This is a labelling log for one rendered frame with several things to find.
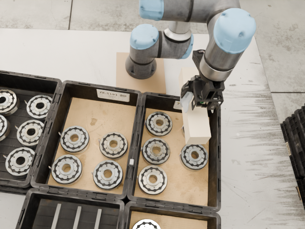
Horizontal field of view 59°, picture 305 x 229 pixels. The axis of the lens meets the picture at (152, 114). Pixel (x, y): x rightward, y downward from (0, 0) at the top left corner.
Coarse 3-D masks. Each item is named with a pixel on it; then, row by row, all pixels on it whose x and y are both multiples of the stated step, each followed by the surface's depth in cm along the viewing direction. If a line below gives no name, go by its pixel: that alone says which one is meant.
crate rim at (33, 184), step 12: (72, 84) 100; (84, 84) 101; (96, 84) 101; (60, 96) 99; (48, 132) 91; (132, 132) 93; (132, 144) 91; (132, 156) 90; (36, 168) 85; (72, 192) 83; (84, 192) 83; (96, 192) 83
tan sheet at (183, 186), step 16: (176, 112) 110; (144, 128) 105; (176, 128) 107; (176, 144) 104; (208, 144) 105; (176, 160) 101; (176, 176) 98; (192, 176) 99; (176, 192) 95; (192, 192) 96
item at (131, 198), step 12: (144, 96) 100; (156, 96) 101; (168, 96) 101; (216, 120) 99; (216, 132) 97; (216, 144) 95; (216, 156) 93; (132, 168) 89; (216, 168) 91; (132, 180) 86; (216, 180) 89; (216, 192) 87; (168, 204) 84; (180, 204) 84; (192, 204) 84; (216, 204) 85
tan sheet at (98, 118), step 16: (80, 112) 106; (96, 112) 107; (112, 112) 107; (128, 112) 108; (64, 128) 102; (96, 128) 104; (112, 128) 104; (128, 128) 105; (96, 144) 101; (112, 144) 101; (128, 144) 102; (80, 160) 97; (96, 160) 98; (112, 192) 93
